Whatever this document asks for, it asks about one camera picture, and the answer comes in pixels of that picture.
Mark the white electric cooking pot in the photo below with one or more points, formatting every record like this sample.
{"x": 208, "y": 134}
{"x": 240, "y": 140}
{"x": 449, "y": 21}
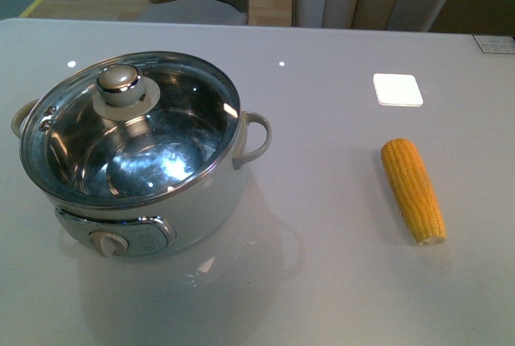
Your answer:
{"x": 174, "y": 223}

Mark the label sticker on table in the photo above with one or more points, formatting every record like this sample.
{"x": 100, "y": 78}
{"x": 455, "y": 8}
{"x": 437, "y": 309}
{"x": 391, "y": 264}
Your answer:
{"x": 496, "y": 44}

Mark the glass pot lid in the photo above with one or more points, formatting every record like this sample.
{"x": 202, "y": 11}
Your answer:
{"x": 80, "y": 150}

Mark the yellow corn cob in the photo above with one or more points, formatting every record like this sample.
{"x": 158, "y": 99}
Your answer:
{"x": 413, "y": 191}

